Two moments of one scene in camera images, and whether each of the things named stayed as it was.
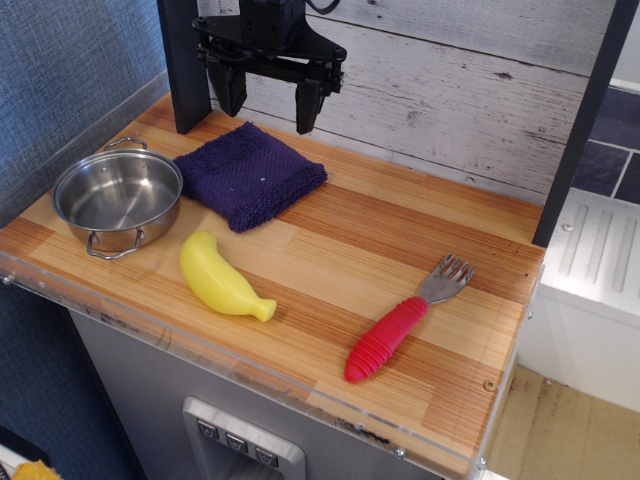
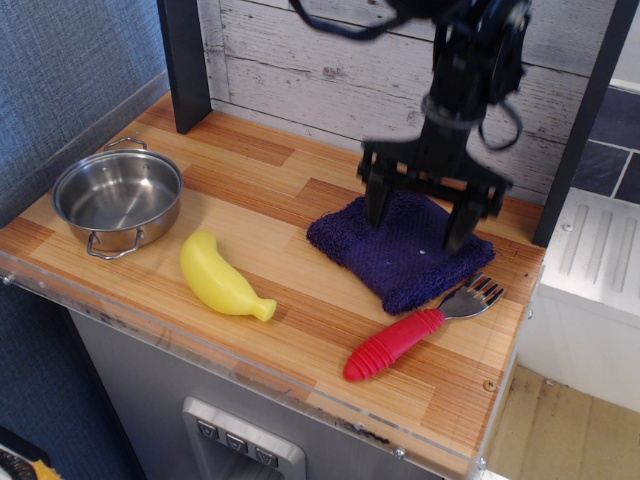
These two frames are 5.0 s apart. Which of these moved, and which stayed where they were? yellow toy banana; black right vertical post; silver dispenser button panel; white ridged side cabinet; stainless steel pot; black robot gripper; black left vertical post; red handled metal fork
Moved: black robot gripper; red handled metal fork
Stayed: yellow toy banana; stainless steel pot; white ridged side cabinet; black left vertical post; black right vertical post; silver dispenser button panel
